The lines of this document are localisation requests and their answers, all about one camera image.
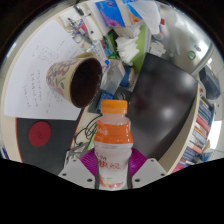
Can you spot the white shelf with books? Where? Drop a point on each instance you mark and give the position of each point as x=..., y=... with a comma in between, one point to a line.
x=200, y=126

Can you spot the flat round red coaster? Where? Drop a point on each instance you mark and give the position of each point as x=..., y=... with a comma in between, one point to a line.
x=39, y=134

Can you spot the small blue device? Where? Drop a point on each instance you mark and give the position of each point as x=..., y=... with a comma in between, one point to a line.
x=104, y=98

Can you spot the blue round tub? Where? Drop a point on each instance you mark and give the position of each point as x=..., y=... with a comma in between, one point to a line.
x=127, y=77

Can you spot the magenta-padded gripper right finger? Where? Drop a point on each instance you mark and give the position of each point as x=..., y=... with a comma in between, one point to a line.
x=138, y=161

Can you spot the grey metal laptop stand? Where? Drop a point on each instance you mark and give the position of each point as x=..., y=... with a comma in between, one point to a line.
x=76, y=154

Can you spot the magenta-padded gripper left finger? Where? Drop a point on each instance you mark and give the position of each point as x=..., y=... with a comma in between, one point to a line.
x=88, y=161

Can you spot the black computer monitor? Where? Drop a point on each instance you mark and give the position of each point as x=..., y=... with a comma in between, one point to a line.
x=163, y=100

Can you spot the black red-edged desk mat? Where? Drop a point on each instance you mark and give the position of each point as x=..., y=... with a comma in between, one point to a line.
x=60, y=140

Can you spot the orange-capped drink bottle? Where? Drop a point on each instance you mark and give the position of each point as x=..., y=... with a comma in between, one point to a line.
x=113, y=146

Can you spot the white napkin stack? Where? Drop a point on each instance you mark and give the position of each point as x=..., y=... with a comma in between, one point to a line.
x=127, y=50

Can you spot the patterned paper cup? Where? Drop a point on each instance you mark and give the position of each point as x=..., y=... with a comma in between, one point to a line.
x=61, y=78

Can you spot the clear plastic box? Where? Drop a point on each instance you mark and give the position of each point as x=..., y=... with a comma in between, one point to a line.
x=112, y=76

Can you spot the white paper sheets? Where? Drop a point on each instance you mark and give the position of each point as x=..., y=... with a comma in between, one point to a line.
x=30, y=73

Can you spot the blue tissue box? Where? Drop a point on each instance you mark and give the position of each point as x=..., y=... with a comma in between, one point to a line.
x=110, y=13

